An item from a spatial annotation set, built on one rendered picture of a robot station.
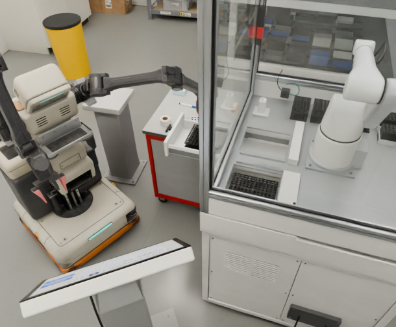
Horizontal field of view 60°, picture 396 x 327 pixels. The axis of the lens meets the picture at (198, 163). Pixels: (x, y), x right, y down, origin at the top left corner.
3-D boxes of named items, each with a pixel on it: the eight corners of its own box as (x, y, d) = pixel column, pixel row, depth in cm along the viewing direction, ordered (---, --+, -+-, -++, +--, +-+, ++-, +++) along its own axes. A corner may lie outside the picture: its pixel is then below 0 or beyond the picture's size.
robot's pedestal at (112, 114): (102, 180, 296) (80, 106, 243) (116, 156, 317) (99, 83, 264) (135, 185, 290) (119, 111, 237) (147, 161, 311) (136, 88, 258)
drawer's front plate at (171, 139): (165, 156, 196) (163, 141, 188) (182, 126, 216) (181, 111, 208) (167, 157, 196) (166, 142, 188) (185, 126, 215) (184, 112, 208)
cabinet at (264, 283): (199, 306, 217) (198, 232, 161) (237, 189, 287) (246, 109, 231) (359, 357, 195) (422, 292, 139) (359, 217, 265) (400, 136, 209)
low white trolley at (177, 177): (154, 204, 276) (141, 130, 223) (180, 154, 318) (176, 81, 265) (224, 222, 262) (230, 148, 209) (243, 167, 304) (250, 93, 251)
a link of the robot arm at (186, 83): (166, 67, 167) (168, 89, 167) (177, 65, 165) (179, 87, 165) (198, 84, 207) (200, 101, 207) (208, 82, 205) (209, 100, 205)
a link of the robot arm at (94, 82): (84, 81, 174) (84, 91, 174) (89, 76, 165) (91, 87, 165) (101, 82, 179) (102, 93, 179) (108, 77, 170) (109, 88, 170)
